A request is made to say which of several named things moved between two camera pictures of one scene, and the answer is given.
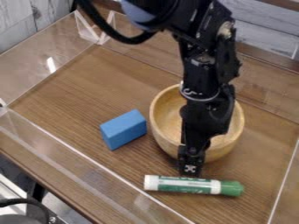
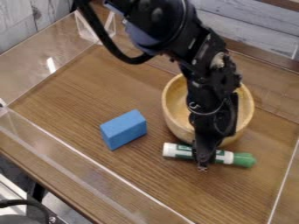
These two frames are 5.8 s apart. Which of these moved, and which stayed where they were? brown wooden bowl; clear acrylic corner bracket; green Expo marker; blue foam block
Moved: green Expo marker; brown wooden bowl
Stayed: clear acrylic corner bracket; blue foam block
